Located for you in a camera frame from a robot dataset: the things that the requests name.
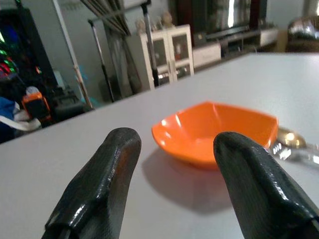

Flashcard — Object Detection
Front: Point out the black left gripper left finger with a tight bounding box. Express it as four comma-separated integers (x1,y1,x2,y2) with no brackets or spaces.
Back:
41,127,142,239

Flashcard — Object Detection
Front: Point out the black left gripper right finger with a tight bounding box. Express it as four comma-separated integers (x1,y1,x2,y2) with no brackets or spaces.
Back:
213,131,319,239

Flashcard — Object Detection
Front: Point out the gold metal spoon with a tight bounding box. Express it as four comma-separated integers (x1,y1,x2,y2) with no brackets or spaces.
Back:
276,126,319,152

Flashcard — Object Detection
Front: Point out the orange square plastic bowl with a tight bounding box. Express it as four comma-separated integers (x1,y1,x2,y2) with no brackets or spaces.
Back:
151,101,279,171

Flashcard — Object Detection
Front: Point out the black speaker box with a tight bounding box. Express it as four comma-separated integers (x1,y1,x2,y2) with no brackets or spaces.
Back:
51,89,87,122

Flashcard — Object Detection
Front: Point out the orange and black box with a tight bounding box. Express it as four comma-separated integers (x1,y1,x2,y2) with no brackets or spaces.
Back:
21,91,52,122

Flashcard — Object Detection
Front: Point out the thin black stand pole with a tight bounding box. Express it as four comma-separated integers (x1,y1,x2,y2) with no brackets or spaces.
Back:
87,19,116,103

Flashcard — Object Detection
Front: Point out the white glass-door cabinet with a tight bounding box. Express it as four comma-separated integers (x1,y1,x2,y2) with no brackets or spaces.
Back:
139,24,195,91

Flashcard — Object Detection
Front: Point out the black tripod stand pole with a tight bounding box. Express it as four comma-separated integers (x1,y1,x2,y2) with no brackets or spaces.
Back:
141,0,160,88

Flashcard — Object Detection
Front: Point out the low white tv stand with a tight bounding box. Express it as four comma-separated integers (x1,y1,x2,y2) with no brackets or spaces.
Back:
191,27,279,69

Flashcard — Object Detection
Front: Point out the black computer case with lights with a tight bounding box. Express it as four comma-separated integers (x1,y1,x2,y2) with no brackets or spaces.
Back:
0,7,54,87

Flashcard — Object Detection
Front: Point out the dark leather sofa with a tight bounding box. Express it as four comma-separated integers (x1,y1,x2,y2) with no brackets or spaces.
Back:
285,15,319,53

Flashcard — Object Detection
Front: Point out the small bust figurine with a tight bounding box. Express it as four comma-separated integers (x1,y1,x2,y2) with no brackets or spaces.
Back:
161,11,173,27

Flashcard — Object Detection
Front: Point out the flat screen television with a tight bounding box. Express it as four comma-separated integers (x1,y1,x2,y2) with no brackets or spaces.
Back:
190,0,269,34

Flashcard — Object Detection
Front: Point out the wooden broom handle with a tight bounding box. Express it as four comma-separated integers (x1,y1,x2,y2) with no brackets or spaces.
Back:
73,65,95,110

